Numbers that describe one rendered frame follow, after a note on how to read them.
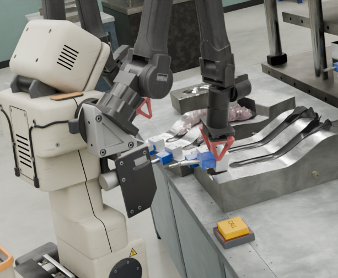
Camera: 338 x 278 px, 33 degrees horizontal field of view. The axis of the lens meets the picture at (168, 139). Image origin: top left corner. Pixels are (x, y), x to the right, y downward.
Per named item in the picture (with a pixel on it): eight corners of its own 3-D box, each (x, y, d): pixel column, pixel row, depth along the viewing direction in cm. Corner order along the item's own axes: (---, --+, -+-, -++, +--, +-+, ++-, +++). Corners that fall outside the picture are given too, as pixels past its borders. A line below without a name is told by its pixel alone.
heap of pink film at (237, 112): (202, 145, 183) (198, 122, 181) (173, 133, 198) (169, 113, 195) (263, 119, 195) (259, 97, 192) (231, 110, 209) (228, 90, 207)
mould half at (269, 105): (182, 177, 177) (175, 145, 174) (141, 157, 199) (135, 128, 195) (298, 125, 199) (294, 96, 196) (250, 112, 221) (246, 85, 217)
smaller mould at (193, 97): (181, 115, 233) (178, 99, 230) (172, 106, 246) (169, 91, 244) (226, 103, 236) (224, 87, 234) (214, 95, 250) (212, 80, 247)
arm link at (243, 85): (199, 60, 144) (224, 66, 138) (229, 49, 151) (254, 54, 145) (201, 104, 149) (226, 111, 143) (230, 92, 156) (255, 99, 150)
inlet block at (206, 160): (182, 177, 151) (183, 160, 149) (177, 167, 156) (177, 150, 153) (227, 170, 155) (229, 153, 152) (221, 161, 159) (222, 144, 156)
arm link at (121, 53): (84, 55, 169) (98, 58, 162) (108, 30, 172) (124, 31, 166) (106, 84, 175) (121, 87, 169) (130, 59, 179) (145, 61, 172)
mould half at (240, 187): (224, 213, 151) (216, 168, 147) (195, 177, 175) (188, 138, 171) (388, 163, 160) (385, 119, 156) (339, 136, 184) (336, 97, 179)
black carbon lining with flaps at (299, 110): (233, 176, 156) (228, 144, 152) (214, 156, 170) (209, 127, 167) (345, 143, 162) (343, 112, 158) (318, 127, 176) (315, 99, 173)
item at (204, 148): (173, 178, 163) (169, 161, 161) (169, 172, 168) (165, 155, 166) (215, 166, 165) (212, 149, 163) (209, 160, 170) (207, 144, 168)
